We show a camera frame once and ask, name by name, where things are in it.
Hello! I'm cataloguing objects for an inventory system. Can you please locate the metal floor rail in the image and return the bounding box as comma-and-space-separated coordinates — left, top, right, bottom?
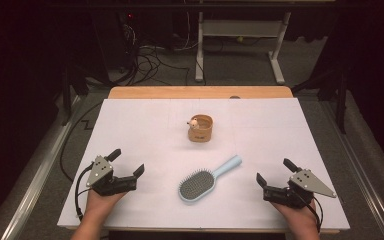
0, 95, 82, 240
316, 99, 384, 240

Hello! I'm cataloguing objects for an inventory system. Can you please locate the left hand-held gripper black cable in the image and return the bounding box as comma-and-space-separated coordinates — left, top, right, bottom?
74, 162, 96, 223

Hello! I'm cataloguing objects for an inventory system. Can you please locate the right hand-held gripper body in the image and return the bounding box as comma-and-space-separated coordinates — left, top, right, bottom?
262, 168, 338, 210

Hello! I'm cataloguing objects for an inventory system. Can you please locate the long black floor cable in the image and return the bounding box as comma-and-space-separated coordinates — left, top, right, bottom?
59, 101, 105, 183

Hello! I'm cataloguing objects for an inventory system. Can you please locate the hand-held gripper black cable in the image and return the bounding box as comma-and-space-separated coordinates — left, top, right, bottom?
311, 195, 324, 233
74, 162, 96, 223

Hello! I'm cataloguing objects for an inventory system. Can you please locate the light blue hairbrush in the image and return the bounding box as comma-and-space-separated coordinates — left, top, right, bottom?
178, 154, 243, 204

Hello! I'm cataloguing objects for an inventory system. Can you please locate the wooden table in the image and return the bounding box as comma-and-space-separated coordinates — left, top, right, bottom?
65, 85, 342, 235

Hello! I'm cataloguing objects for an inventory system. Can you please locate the right hand-held gripper black cable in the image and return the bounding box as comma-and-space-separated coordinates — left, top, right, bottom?
311, 195, 324, 233

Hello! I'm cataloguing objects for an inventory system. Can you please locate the bundle of floor cables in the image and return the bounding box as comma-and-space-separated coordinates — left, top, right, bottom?
113, 39, 194, 87

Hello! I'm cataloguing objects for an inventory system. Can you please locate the person's right hand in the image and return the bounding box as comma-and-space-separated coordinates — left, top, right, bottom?
269, 199, 318, 232

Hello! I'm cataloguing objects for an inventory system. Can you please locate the white metal desk stand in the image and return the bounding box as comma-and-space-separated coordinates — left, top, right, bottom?
194, 0, 287, 86

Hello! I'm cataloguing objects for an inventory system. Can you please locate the black computer tower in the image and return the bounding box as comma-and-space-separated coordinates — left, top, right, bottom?
91, 9, 139, 74

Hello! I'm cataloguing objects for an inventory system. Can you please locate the person's left hand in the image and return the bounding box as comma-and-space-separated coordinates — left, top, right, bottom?
84, 189, 128, 219

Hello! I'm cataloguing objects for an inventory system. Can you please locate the dark metal stand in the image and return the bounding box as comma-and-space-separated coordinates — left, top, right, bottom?
292, 64, 352, 135
61, 63, 93, 127

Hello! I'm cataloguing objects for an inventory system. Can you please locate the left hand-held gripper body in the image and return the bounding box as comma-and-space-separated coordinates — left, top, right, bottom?
85, 155, 138, 197

